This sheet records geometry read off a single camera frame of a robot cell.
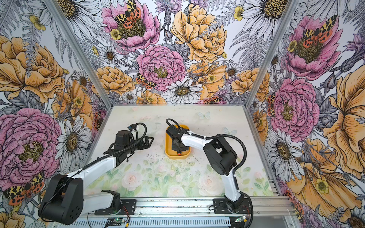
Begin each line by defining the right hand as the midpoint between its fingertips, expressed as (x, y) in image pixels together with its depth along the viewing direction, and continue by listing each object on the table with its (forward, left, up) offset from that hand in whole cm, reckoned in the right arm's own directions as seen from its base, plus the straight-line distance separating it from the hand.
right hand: (179, 150), depth 94 cm
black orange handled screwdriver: (-3, 0, +1) cm, 3 cm away
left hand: (+1, +19, +8) cm, 21 cm away
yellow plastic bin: (-4, +5, +4) cm, 8 cm away
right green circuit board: (-38, -31, -2) cm, 48 cm away
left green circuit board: (-37, +32, -1) cm, 48 cm away
